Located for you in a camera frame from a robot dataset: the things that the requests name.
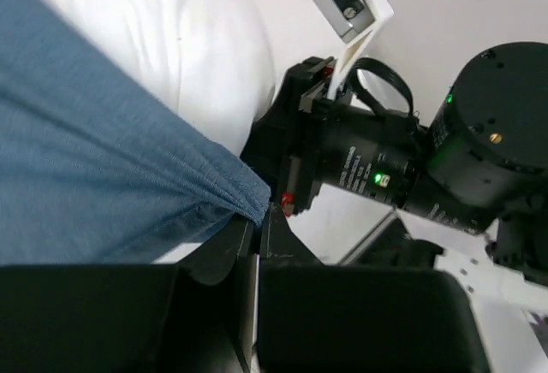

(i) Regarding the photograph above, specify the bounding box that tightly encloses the blue fabric pillowcase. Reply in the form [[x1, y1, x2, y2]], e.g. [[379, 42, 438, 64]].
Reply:
[[1, 0, 271, 265]]

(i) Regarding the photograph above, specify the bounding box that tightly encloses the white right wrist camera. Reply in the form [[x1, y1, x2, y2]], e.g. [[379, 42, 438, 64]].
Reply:
[[313, 0, 394, 99]]

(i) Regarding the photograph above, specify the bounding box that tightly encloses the white pillow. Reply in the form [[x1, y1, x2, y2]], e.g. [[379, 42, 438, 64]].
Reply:
[[43, 0, 276, 155]]

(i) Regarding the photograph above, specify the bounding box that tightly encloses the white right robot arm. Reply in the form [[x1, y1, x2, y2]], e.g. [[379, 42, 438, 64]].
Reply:
[[241, 42, 547, 285]]

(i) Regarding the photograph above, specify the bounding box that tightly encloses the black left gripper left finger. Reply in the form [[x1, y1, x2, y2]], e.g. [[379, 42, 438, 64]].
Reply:
[[1, 218, 256, 372]]

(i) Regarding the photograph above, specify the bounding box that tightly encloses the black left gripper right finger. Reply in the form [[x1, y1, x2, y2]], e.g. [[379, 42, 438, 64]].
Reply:
[[256, 205, 491, 372]]

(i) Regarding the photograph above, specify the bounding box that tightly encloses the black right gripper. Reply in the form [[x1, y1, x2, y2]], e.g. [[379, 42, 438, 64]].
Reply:
[[241, 56, 424, 216]]

